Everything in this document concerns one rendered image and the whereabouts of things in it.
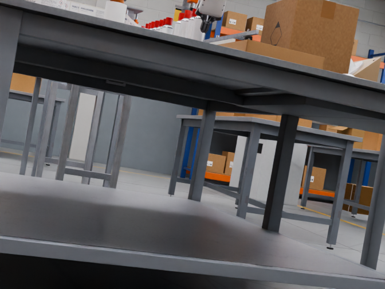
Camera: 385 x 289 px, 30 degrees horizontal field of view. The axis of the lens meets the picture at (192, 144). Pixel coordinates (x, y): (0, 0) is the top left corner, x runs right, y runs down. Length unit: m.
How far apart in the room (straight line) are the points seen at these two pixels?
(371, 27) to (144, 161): 4.34
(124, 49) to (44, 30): 0.22
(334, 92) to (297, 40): 0.37
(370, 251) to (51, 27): 2.14
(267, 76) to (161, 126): 8.89
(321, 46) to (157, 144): 8.52
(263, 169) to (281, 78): 6.47
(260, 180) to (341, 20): 6.08
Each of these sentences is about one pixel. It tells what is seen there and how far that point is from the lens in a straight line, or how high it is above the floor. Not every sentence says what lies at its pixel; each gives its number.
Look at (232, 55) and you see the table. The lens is 2.04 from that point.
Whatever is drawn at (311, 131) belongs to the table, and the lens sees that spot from 4.81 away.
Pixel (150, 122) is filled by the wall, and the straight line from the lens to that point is 10.95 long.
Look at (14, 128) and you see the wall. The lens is 10.76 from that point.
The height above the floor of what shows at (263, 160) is 0.48.
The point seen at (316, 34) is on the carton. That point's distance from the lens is 2.57.
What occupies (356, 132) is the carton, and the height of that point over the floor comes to 0.98.
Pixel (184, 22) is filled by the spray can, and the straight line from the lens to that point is 3.00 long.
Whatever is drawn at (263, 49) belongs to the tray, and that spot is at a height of 0.85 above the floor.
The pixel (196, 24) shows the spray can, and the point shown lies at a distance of 2.88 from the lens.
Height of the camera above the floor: 0.55
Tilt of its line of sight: level
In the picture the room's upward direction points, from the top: 10 degrees clockwise
